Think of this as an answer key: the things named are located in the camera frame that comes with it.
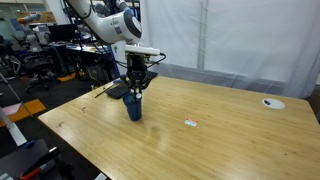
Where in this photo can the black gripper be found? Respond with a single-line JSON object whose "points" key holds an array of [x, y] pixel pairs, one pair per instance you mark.
{"points": [[136, 72]]}

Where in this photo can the black silver marker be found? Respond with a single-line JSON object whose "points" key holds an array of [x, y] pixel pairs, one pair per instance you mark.
{"points": [[138, 95]]}

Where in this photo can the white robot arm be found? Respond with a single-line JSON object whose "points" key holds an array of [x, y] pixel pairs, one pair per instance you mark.
{"points": [[121, 26]]}

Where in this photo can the blue cup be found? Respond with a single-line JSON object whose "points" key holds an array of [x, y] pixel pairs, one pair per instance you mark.
{"points": [[133, 105]]}

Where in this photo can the black keyboard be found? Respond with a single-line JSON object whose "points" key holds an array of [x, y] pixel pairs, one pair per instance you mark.
{"points": [[121, 89]]}

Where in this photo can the black pen on table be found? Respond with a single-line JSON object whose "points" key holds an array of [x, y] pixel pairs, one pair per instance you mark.
{"points": [[105, 90]]}

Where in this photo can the red white sticker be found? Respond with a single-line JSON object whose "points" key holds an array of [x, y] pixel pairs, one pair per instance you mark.
{"points": [[191, 122]]}

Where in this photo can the black office chair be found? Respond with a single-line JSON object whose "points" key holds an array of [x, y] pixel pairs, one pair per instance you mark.
{"points": [[35, 66]]}

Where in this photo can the white curtain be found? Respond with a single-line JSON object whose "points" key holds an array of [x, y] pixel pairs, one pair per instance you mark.
{"points": [[269, 46]]}

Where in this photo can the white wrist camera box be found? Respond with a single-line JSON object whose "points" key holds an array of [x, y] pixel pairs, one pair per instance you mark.
{"points": [[142, 50]]}

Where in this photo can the orange handled clamp foreground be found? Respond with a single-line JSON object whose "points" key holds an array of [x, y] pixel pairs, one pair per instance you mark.
{"points": [[43, 164]]}

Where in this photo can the white round cable grommet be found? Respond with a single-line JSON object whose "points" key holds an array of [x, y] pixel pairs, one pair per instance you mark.
{"points": [[273, 103]]}

